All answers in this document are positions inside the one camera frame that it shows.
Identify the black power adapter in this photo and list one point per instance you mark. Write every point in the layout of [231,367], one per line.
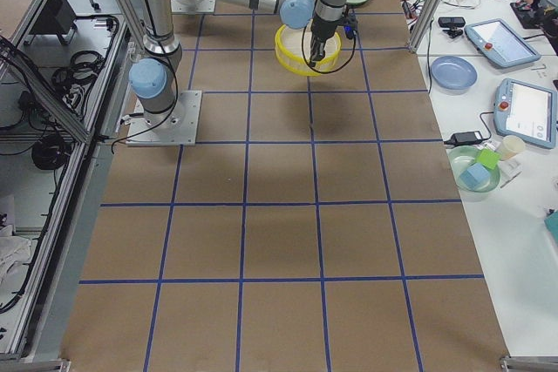
[464,138]

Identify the green cube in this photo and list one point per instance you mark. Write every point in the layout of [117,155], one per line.
[487,158]

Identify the white cloth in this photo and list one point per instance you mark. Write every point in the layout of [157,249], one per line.
[15,250]

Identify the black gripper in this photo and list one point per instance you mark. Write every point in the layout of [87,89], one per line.
[322,30]

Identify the blue plate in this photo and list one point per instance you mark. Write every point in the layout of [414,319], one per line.
[453,73]

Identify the blue cube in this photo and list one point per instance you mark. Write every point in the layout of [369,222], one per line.
[474,177]

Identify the paper cup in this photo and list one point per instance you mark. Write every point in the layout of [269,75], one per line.
[510,146]

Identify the upper teach pendant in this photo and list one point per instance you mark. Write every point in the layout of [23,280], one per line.
[500,44]

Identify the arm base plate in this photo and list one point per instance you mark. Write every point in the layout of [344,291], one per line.
[192,7]
[179,128]

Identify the black webcam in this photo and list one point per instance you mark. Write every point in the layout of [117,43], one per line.
[452,26]

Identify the lower teach pendant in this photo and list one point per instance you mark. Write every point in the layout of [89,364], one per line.
[526,111]

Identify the yellow steamer layer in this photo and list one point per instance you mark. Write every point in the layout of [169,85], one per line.
[293,49]

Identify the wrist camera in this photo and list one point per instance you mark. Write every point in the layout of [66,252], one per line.
[350,25]

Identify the teach pendant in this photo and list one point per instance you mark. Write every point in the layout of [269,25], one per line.
[500,44]
[526,111]

